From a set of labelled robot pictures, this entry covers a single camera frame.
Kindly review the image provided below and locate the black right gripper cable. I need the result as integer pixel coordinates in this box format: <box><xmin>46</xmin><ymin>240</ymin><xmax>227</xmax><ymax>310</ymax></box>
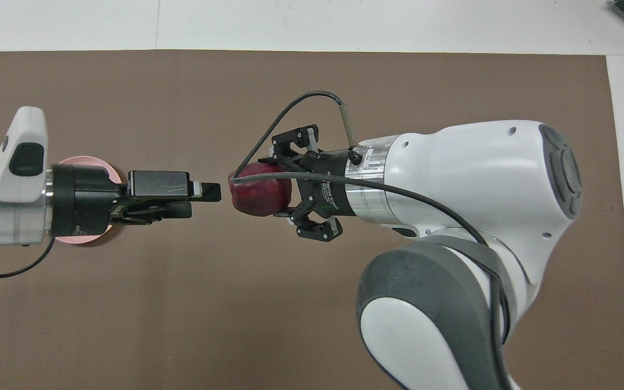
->
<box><xmin>230</xmin><ymin>90</ymin><xmax>513</xmax><ymax>390</ymax></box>

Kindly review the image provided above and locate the pink plate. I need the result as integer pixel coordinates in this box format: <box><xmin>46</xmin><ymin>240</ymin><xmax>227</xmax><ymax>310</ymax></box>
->
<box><xmin>52</xmin><ymin>155</ymin><xmax>123</xmax><ymax>245</ymax></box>

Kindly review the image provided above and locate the brown table mat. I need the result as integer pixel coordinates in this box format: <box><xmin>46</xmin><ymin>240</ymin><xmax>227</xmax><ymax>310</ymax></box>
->
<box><xmin>0</xmin><ymin>50</ymin><xmax>624</xmax><ymax>390</ymax></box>

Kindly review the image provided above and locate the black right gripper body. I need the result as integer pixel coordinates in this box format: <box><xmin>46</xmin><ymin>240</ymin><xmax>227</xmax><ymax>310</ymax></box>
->
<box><xmin>290</xmin><ymin>149</ymin><xmax>364</xmax><ymax>217</ymax></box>

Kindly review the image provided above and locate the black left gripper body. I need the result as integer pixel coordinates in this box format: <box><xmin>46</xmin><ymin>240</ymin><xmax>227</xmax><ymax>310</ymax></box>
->
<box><xmin>51</xmin><ymin>164</ymin><xmax>128</xmax><ymax>239</ymax></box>

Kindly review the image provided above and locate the dark red apple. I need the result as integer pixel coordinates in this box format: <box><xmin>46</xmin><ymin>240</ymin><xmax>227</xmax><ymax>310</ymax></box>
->
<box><xmin>227</xmin><ymin>162</ymin><xmax>294</xmax><ymax>217</ymax></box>

